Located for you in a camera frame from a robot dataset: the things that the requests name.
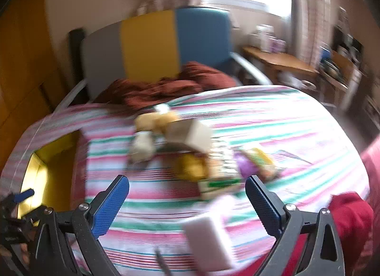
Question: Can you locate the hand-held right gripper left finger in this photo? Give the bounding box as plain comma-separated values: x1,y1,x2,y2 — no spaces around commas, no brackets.
33,175,130,276

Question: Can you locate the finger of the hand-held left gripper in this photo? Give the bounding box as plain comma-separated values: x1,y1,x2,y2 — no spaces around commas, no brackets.
12,188,34,202

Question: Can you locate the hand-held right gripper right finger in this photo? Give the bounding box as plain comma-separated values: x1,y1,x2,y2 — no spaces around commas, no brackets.
245,175,346,276

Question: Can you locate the gold metal tin box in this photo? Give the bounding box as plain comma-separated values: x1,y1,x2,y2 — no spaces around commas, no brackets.
18,132,82,220

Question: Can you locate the white medicine box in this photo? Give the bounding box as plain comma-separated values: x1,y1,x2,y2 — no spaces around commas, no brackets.
182,197,235,272

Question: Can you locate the yellow green packet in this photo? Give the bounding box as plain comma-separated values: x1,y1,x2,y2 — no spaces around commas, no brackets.
246,148,280,181

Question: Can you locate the purple item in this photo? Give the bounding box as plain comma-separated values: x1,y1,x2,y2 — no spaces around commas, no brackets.
236,151,259,180

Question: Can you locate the green patterned packet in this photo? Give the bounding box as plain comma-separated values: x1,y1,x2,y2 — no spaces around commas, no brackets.
208,142,238,180

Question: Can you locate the white block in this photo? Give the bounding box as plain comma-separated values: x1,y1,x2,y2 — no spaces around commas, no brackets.
129,131,155,164

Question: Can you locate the yellow-brown sponge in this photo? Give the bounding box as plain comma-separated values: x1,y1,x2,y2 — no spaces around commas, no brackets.
174,154,210,181

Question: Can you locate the red cloth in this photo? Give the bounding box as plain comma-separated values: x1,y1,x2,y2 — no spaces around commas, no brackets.
328,193,375,276

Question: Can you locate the beige sponge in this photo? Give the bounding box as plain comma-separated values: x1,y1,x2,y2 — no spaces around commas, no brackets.
135,111,179,132

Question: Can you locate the small cardboard box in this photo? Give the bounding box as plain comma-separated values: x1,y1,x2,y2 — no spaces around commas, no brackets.
165,118,213,155

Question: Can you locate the pink blanket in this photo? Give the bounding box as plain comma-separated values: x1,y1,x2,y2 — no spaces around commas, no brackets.
358,135,380,276

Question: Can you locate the brown-red crumpled cloth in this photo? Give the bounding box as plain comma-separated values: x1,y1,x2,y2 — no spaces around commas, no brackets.
93,61,238,110

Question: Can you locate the wooden wardrobe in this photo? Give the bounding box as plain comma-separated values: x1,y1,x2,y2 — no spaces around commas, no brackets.
0,0,75,172

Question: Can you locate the wooden desk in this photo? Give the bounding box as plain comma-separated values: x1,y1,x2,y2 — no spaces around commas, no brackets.
242,46,319,86

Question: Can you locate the wooden shelf unit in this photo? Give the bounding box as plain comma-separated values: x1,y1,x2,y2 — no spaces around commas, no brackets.
319,23,380,134

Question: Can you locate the purple and white box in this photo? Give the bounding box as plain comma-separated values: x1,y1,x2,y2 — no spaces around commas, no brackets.
269,38,287,53

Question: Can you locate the white carton box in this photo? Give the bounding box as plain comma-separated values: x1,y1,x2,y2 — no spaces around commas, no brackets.
256,25,275,51

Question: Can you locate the grey bed frame rail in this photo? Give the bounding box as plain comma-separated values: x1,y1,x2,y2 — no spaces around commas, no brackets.
53,79,88,113
230,52,274,86

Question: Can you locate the black bed post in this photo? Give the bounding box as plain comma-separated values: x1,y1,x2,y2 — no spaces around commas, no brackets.
69,28,90,104

